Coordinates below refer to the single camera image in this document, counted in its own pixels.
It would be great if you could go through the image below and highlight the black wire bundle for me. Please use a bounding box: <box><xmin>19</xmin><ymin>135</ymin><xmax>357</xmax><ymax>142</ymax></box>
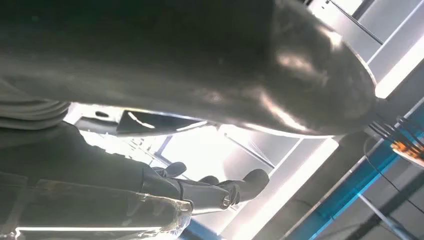
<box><xmin>366</xmin><ymin>114</ymin><xmax>424</xmax><ymax>157</ymax></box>

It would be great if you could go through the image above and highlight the blue metal shelf rack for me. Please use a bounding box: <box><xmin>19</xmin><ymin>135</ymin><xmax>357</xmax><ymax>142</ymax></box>
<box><xmin>284</xmin><ymin>99</ymin><xmax>424</xmax><ymax>240</ymax></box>

